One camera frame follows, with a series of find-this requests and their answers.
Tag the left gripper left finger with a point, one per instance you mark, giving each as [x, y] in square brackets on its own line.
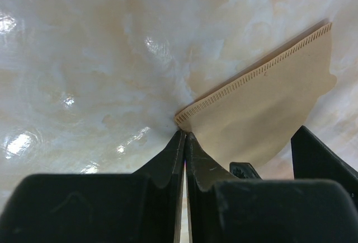
[144, 206]

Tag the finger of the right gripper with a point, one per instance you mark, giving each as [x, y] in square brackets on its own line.
[312, 159]
[243, 170]

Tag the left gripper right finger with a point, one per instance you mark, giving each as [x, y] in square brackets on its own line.
[224, 208]

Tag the brown paper coffee filter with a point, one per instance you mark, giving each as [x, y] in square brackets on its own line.
[252, 118]

